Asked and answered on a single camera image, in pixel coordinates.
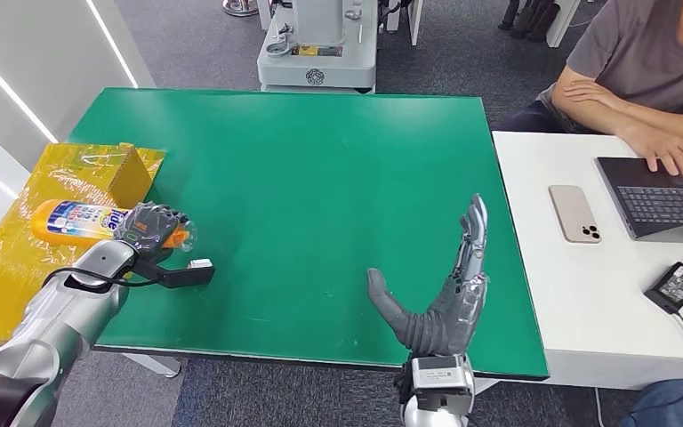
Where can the white furniture leg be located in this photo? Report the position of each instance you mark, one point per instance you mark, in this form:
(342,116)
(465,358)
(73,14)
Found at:
(564,23)

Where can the orange detergent bottle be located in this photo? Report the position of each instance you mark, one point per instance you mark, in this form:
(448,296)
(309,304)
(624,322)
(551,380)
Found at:
(70,221)

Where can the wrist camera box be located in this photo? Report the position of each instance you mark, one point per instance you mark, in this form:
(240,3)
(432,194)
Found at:
(179,276)
(441,380)

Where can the person's hand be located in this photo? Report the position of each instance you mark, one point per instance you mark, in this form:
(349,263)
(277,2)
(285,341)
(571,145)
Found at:
(589,93)
(668,154)

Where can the person's right forearm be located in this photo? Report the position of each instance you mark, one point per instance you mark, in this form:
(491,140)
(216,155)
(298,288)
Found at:
(595,121)

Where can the white table leg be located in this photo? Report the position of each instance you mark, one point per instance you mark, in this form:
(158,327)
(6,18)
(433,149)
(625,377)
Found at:
(153,365)

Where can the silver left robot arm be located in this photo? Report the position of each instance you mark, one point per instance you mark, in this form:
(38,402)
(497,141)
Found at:
(64,318)

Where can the person's left hand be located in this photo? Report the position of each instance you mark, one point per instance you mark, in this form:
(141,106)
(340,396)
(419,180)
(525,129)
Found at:
(589,93)

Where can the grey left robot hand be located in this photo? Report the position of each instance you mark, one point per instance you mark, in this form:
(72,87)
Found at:
(147,230)

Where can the yellow taped cardboard box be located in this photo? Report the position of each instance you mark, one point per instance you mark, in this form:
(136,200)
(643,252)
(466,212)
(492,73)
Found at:
(17,277)

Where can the white robot base machine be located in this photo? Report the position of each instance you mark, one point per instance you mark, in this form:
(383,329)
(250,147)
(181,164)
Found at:
(318,65)

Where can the person's left forearm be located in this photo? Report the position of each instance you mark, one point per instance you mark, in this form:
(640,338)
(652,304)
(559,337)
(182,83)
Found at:
(671,125)

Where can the person's right hand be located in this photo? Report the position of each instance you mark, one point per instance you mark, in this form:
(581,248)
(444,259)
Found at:
(668,154)

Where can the beige smartphone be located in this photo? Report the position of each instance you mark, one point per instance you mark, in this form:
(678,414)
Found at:
(575,214)

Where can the chrome chair base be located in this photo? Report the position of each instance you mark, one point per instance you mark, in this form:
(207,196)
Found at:
(240,7)

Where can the black power adapter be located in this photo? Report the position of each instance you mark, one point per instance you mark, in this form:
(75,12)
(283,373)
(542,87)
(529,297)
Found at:
(674,287)

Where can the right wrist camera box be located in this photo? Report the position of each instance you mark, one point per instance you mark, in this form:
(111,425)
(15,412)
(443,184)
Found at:
(441,380)

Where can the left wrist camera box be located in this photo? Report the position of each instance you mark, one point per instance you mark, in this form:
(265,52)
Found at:
(179,276)

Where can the person's leg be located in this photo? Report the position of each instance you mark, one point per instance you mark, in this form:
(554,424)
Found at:
(671,406)

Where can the dark grey laptop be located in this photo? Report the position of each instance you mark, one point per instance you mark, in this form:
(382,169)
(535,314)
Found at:
(665,203)

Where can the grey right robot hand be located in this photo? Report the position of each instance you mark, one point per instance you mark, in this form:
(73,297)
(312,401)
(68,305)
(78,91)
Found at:
(441,324)

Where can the person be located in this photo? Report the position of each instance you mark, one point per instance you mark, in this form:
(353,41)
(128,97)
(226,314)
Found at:
(630,53)

